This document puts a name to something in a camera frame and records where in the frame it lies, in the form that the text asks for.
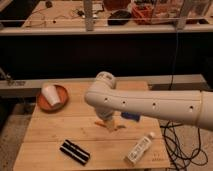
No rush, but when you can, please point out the orange toy carrot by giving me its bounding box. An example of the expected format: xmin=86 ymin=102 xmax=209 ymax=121
xmin=94 ymin=121 xmax=126 ymax=130

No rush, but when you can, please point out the black white striped box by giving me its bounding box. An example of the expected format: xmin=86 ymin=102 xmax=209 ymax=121
xmin=60 ymin=140 xmax=90 ymax=166

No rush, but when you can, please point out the grey right post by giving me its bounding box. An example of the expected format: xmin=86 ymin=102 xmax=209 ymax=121
xmin=176 ymin=0 xmax=193 ymax=30

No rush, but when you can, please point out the white foam cup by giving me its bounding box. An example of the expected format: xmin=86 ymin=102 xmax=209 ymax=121
xmin=41 ymin=85 xmax=61 ymax=107

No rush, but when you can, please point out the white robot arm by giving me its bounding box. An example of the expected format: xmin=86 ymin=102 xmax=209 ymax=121
xmin=84 ymin=72 xmax=213 ymax=131

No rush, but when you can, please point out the black cable bundle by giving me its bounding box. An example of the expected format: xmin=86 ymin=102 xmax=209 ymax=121
xmin=159 ymin=120 xmax=210 ymax=171

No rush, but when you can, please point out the blue sponge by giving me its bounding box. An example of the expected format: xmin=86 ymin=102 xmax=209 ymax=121
xmin=121 ymin=112 xmax=140 ymax=122

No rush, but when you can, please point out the grey vertical post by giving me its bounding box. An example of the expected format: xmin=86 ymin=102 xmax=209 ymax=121
xmin=83 ymin=0 xmax=93 ymax=31

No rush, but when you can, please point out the orange basket on shelf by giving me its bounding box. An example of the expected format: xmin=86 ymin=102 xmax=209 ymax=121
xmin=132 ymin=5 xmax=153 ymax=25

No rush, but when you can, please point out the orange round plate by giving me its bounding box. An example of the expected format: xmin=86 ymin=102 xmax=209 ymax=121
xmin=36 ymin=85 xmax=69 ymax=112

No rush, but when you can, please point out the black object on shelf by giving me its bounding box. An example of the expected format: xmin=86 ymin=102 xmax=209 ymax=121
xmin=107 ymin=10 xmax=131 ymax=26

